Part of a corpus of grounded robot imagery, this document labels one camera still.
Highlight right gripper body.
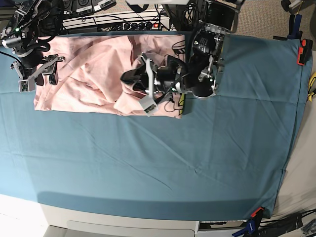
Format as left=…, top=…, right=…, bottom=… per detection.
left=10, top=49, right=66, bottom=80

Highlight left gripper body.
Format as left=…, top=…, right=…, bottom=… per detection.
left=138, top=53, right=190, bottom=103

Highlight pink T-shirt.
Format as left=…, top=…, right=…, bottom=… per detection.
left=34, top=35, right=185, bottom=116

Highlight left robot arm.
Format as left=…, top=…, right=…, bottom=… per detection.
left=120, top=0, right=244, bottom=104

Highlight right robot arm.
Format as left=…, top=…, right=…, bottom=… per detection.
left=0, top=0, right=65, bottom=92

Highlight black power strip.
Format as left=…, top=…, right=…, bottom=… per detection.
left=122, top=21, right=162, bottom=31

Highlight teal table cloth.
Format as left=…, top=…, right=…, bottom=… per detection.
left=0, top=35, right=312, bottom=221

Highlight orange black clamp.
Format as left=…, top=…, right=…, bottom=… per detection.
left=297, top=39, right=314, bottom=66

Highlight blue spring clamp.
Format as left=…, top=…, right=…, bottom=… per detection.
left=273, top=14, right=303, bottom=40

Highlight yellow black pliers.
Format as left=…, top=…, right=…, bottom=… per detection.
left=308, top=72, right=316, bottom=101

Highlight orange blue bottom clamp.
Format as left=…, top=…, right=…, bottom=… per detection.
left=232, top=207, right=265, bottom=237

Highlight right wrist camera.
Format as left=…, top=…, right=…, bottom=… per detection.
left=18, top=79, right=35, bottom=93

